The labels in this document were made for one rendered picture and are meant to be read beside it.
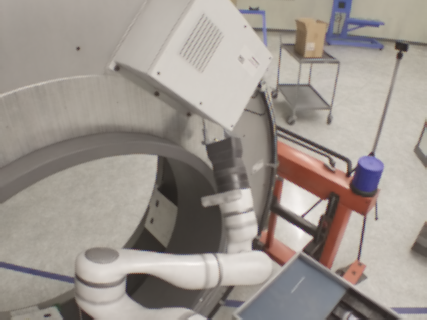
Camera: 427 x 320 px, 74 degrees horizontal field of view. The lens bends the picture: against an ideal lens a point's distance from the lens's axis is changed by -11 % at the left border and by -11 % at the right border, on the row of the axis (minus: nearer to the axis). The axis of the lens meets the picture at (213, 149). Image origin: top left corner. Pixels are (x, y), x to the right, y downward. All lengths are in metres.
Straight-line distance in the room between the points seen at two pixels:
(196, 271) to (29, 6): 0.52
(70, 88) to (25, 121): 0.09
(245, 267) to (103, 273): 0.28
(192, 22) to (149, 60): 0.09
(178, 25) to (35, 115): 0.26
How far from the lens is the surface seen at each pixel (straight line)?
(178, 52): 0.49
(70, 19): 0.53
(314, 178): 1.54
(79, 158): 0.54
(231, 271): 0.65
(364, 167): 1.38
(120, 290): 0.59
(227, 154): 0.68
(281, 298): 1.39
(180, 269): 0.61
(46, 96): 0.54
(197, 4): 0.50
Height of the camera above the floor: 1.83
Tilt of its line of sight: 32 degrees down
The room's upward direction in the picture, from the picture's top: straight up
